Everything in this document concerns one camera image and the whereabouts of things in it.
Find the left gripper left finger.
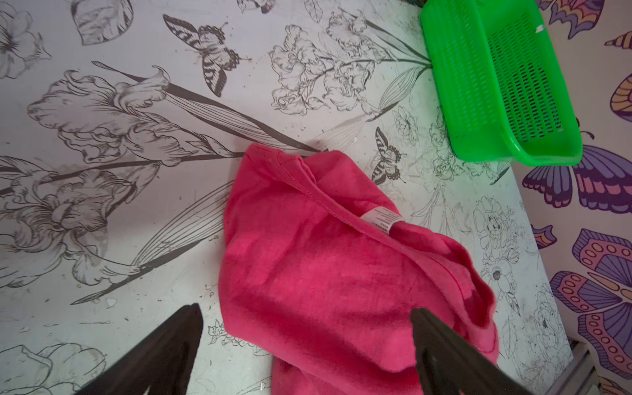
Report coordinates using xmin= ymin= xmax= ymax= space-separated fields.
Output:
xmin=78 ymin=304 xmax=203 ymax=394

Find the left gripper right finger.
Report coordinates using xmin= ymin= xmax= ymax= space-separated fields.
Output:
xmin=411 ymin=309 xmax=529 ymax=395

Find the green plastic basket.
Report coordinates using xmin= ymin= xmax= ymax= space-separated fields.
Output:
xmin=420 ymin=0 xmax=583 ymax=166

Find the magenta t-shirt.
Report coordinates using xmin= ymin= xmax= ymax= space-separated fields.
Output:
xmin=218 ymin=144 xmax=500 ymax=394

